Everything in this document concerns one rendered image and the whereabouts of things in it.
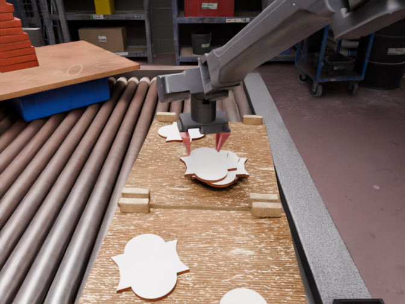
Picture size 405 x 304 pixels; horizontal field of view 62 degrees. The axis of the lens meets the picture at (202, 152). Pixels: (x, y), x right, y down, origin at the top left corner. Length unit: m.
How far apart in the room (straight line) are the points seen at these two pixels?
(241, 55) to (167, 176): 0.39
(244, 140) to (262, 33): 0.54
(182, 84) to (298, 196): 0.36
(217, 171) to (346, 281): 0.32
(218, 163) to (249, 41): 0.36
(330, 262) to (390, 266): 1.40
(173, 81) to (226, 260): 0.35
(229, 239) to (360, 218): 1.70
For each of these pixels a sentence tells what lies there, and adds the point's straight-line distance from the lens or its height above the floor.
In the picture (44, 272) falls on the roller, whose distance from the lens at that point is 0.68.
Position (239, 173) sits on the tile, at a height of 0.97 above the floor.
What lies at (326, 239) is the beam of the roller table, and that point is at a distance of 0.71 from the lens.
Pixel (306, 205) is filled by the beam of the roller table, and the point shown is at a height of 0.91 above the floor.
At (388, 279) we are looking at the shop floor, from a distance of 2.00.
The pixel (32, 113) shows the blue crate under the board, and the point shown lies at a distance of 1.21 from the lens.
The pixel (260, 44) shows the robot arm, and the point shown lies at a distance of 0.47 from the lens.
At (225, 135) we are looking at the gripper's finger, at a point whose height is 1.04.
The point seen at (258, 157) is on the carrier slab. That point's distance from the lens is 0.88.
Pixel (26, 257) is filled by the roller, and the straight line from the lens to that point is 0.72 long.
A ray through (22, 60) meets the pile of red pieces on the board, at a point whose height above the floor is 1.07.
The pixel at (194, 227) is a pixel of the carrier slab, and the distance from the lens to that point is 0.66.
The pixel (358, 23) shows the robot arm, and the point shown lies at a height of 1.34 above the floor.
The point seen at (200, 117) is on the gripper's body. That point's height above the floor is 1.08.
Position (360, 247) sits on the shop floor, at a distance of 2.10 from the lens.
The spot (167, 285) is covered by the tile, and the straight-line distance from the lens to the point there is 0.57.
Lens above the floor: 1.40
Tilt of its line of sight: 31 degrees down
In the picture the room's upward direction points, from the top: straight up
